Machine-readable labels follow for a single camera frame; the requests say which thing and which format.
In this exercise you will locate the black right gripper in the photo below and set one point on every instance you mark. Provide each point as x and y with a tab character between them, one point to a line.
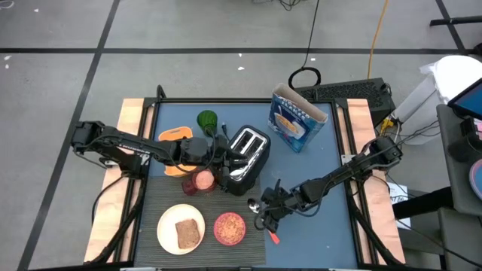
284	203

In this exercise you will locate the beige round plate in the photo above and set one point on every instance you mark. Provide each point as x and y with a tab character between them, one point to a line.
167	229

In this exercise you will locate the black computer case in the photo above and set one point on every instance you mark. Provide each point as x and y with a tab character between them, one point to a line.
354	92

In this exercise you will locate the grey desk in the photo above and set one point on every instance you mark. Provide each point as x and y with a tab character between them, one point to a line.
459	188

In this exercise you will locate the dark screen with blue display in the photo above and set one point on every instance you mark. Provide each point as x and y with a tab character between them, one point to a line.
470	101

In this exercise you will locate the patterned bowl with cereal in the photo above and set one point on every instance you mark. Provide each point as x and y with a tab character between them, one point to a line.
229	229

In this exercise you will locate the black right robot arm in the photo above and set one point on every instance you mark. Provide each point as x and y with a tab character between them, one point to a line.
350	169

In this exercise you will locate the wooden table side board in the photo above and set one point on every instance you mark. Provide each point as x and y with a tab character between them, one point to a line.
128	109
359	116

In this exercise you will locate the black stand leg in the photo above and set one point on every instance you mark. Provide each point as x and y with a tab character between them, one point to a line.
455	21

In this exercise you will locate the round pink and blue disc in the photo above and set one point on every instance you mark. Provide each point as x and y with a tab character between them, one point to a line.
477	178

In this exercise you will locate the black table frame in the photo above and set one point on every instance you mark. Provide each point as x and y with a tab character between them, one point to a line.
226	101

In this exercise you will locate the green glass cup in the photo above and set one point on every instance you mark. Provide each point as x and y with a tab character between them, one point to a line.
207	121

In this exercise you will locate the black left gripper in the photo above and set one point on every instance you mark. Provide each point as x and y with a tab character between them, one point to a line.
218	154

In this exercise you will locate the grey woven placemat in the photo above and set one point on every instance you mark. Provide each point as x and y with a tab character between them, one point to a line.
162	192

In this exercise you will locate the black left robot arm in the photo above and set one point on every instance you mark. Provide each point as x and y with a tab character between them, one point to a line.
132	145

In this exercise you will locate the dark red fruit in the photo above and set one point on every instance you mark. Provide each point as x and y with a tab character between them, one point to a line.
188	187

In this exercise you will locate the brown toast slice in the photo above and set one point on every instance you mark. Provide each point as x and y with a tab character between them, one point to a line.
187	234

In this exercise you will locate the blue frosted flakes cereal box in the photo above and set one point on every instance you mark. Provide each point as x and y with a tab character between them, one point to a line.
291	120

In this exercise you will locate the black two-slot toaster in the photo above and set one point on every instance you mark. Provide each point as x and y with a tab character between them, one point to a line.
256	150

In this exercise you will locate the white bin with bag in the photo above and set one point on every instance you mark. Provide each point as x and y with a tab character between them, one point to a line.
455	73

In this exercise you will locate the white paper sheet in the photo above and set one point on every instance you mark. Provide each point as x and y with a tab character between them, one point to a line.
400	195

